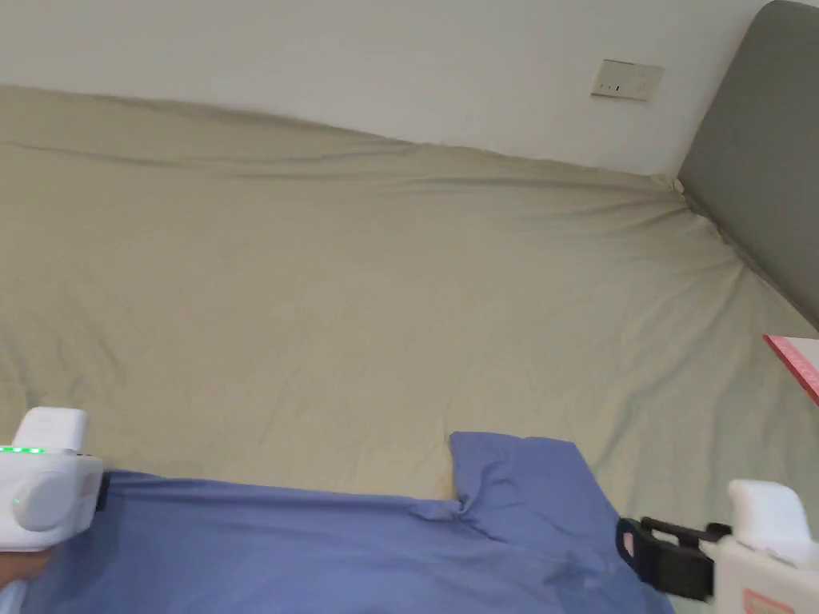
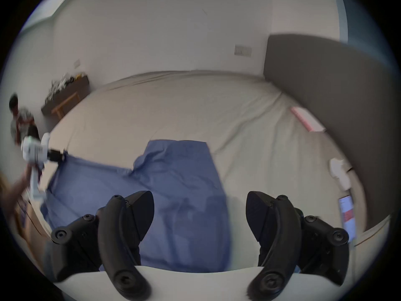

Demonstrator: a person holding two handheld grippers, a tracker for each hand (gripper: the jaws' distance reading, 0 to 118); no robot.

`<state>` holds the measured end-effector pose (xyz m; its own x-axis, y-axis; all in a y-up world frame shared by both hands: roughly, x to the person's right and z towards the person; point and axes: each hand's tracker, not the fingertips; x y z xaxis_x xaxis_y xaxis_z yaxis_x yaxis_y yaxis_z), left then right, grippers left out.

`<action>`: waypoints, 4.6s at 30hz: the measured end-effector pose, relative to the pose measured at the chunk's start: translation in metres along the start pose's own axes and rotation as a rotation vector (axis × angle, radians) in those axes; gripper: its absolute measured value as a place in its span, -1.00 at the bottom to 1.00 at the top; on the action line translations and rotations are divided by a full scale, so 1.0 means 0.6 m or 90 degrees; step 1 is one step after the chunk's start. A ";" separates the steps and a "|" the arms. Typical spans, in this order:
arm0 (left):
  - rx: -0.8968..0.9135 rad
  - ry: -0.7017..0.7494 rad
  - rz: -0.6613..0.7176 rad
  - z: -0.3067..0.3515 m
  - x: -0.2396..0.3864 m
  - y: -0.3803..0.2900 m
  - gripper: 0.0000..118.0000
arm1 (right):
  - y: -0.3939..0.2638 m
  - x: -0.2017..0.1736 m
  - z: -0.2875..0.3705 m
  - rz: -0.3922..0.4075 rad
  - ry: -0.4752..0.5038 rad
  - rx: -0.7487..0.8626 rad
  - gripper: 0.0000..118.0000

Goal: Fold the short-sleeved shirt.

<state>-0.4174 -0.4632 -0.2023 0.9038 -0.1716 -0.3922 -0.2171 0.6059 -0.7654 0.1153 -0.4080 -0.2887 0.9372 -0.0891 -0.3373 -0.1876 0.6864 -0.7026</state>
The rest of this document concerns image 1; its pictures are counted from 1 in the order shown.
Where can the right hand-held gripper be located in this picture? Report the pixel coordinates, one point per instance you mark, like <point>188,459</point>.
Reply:
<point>768,556</point>

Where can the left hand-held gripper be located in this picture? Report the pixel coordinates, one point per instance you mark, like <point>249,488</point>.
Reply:
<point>48,492</point>

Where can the blue shirt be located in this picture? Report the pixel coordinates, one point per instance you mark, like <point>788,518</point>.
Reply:
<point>333,556</point>

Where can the person's left hand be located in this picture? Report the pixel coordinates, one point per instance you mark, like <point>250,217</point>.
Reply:
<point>22,566</point>

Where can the white card with pink edge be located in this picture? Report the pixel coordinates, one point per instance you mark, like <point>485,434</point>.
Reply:
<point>803,358</point>

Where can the bed with beige sheet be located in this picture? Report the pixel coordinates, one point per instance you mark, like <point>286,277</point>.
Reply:
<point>333,294</point>

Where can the grey padded headboard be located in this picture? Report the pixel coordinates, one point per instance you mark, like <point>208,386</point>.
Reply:
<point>755,141</point>

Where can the beige wall socket panel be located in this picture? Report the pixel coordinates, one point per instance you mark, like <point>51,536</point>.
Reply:
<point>627,80</point>

